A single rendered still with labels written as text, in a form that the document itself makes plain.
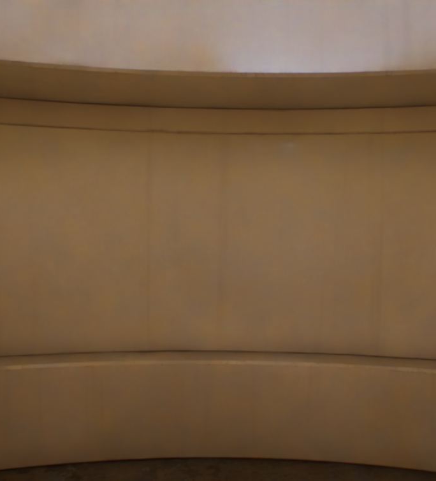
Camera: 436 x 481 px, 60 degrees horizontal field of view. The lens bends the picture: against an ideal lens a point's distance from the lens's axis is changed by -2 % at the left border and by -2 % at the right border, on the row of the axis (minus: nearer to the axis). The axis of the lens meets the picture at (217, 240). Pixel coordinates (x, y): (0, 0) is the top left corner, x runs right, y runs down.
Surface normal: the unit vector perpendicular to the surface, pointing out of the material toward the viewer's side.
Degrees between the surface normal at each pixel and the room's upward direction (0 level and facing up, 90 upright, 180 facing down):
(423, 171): 90
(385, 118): 90
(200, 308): 90
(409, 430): 90
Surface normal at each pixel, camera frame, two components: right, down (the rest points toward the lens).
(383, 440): -0.22, 0.02
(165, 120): 0.09, 0.02
